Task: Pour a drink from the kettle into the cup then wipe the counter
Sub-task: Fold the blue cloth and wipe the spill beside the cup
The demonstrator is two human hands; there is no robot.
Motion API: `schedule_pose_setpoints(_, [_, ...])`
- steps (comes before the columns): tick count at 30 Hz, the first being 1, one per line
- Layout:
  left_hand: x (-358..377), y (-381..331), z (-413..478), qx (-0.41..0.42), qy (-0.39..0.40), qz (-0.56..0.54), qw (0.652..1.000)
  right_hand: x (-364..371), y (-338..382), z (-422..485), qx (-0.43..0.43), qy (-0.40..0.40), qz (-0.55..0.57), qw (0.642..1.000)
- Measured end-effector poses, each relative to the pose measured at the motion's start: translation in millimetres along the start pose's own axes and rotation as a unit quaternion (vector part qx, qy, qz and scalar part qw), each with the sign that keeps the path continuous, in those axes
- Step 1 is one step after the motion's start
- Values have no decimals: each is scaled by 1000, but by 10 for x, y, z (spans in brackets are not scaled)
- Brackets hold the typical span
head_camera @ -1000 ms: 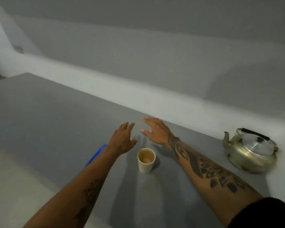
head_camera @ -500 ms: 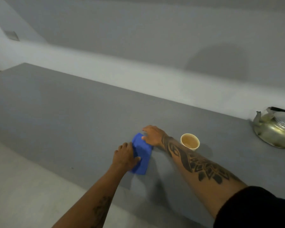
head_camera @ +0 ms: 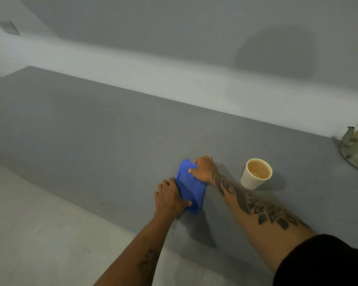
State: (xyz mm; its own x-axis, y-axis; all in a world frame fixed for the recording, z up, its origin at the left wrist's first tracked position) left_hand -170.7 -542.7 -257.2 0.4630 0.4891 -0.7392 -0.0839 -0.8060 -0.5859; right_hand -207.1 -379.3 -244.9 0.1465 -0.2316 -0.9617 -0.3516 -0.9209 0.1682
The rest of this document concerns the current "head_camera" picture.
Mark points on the person's right hand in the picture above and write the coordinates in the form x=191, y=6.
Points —
x=204, y=170

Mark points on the person's left hand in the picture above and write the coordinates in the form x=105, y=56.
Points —
x=168, y=198

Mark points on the person's left thumb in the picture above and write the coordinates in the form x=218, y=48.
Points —
x=187, y=203

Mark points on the person's right thumb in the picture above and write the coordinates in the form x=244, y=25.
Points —
x=192, y=170

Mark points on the blue cloth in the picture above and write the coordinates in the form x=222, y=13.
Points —
x=189, y=187

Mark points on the person's left forearm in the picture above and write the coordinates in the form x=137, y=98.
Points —
x=135, y=253

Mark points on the person's right forearm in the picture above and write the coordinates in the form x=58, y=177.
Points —
x=256, y=211

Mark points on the white paper cup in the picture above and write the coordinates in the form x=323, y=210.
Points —
x=256, y=173

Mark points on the black sleeve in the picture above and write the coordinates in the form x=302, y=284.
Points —
x=322, y=262

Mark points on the metal kettle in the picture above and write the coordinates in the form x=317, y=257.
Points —
x=356, y=148

